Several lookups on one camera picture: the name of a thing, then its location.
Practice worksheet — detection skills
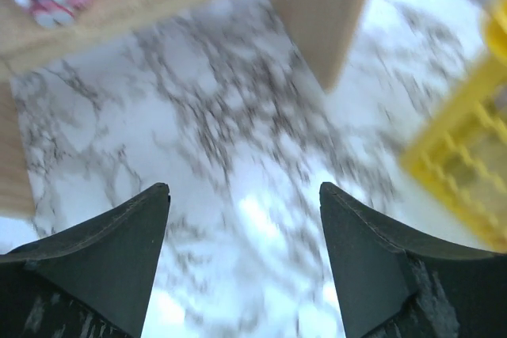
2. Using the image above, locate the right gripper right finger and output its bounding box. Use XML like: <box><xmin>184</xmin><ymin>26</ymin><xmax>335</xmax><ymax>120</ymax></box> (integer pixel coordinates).
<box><xmin>319</xmin><ymin>182</ymin><xmax>506</xmax><ymax>338</ymax></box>

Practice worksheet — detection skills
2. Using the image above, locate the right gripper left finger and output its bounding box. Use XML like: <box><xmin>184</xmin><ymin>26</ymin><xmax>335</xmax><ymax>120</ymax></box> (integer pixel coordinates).
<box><xmin>1</xmin><ymin>183</ymin><xmax>170</xmax><ymax>337</ymax></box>

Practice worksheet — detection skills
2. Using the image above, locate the yellow plastic basket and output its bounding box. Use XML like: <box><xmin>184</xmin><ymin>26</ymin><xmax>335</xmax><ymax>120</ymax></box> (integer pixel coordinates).
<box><xmin>400</xmin><ymin>0</ymin><xmax>506</xmax><ymax>253</ymax></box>

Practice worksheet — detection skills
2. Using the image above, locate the wooden shelf unit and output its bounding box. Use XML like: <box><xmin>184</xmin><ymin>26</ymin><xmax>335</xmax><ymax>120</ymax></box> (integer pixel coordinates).
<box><xmin>1</xmin><ymin>0</ymin><xmax>365</xmax><ymax>218</ymax></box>

